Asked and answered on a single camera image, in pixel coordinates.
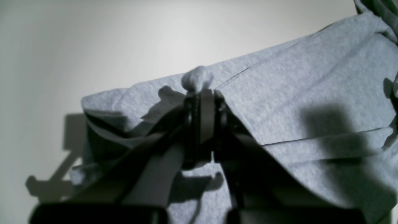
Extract grey T-shirt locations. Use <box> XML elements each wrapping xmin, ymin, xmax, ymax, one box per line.
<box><xmin>70</xmin><ymin>0</ymin><xmax>397</xmax><ymax>224</ymax></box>

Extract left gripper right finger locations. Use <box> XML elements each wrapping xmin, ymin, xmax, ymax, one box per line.
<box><xmin>201</xmin><ymin>90</ymin><xmax>365</xmax><ymax>224</ymax></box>

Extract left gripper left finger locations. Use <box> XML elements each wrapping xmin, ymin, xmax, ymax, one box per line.
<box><xmin>30</xmin><ymin>92</ymin><xmax>203</xmax><ymax>224</ymax></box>

